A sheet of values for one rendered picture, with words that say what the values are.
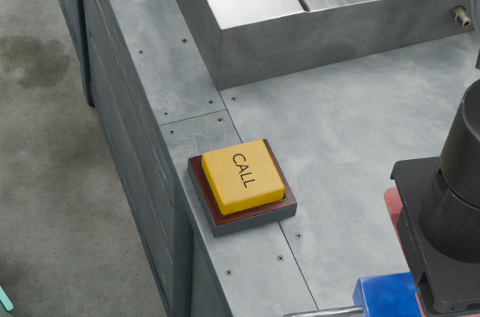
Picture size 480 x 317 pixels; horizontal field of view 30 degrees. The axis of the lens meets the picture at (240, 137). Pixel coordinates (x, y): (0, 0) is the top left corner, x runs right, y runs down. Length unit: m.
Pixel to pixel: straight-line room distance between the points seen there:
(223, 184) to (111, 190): 1.02
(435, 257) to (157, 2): 0.55
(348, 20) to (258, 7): 0.10
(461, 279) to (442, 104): 0.43
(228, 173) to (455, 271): 0.32
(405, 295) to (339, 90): 0.35
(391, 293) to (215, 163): 0.25
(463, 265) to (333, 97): 0.41
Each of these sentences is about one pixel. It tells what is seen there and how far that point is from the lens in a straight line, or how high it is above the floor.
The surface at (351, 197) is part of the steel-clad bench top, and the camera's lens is 0.85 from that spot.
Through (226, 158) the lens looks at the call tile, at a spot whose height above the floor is 0.84.
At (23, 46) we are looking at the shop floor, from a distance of 2.08.
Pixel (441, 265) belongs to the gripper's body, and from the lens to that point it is 0.54.
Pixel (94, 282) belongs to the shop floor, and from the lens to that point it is 1.71.
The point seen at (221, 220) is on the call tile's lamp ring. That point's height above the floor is 0.82.
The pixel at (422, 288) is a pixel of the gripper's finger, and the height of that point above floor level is 1.02.
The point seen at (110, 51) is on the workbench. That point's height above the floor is 0.40.
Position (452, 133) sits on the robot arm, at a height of 1.13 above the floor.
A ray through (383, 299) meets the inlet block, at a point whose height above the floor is 0.95.
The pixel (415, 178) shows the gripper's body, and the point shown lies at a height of 1.04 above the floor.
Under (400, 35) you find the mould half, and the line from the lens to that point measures 0.97.
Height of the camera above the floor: 1.49
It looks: 52 degrees down
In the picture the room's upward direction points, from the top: 6 degrees clockwise
